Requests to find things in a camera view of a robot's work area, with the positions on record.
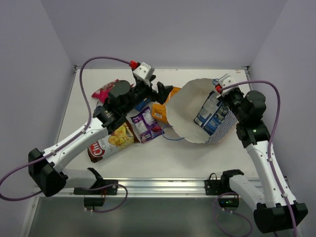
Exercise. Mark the left black controller box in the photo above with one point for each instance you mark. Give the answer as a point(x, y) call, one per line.
point(92, 202)

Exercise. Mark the purple snack packet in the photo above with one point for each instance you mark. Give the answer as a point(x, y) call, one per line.
point(146, 125)

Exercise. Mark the blue Doritos chip bag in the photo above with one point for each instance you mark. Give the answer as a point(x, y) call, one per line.
point(142, 105)

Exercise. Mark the orange snack bag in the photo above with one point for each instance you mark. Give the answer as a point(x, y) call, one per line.
point(159, 110)

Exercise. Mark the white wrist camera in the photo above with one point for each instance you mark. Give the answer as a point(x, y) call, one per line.
point(225, 85)
point(144, 73)

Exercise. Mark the red KitKat snack bag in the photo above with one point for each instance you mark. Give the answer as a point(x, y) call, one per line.
point(102, 93)

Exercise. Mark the brown Chips Ahoy bag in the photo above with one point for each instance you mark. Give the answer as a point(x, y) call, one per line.
point(119, 139)

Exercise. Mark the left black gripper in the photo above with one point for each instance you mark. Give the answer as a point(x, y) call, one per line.
point(153, 89)

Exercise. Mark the blue white cookie bag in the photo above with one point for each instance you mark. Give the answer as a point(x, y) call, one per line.
point(98, 107)

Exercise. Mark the checkered paper bag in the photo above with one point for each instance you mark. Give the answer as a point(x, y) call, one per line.
point(184, 106)

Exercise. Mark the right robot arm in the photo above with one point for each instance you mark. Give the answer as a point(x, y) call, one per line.
point(275, 208)

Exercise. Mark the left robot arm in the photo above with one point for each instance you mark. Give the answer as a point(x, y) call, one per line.
point(48, 168)

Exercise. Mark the aluminium mounting rail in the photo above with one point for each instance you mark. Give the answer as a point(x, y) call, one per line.
point(153, 187)

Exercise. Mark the black controller box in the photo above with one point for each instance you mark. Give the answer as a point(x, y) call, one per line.
point(229, 203)
point(92, 202)

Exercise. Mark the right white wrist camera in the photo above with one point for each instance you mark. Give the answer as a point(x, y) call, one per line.
point(225, 85)

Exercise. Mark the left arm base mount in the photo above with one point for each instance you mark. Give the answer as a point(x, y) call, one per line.
point(101, 185)

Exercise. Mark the blue paper bag handle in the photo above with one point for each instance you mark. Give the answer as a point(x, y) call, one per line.
point(215, 82)

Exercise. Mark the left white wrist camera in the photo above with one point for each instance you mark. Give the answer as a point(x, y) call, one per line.
point(144, 73)

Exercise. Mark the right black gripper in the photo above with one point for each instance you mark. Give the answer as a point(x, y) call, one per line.
point(224, 97)

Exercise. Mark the right black controller box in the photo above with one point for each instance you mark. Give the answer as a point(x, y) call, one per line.
point(229, 203)

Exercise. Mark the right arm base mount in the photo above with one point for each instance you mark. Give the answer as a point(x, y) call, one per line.
point(222, 184)

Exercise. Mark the dark blue snack packet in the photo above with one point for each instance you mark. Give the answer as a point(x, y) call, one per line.
point(211, 114)

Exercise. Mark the front blue bag handle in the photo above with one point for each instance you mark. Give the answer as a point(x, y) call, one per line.
point(169, 133)

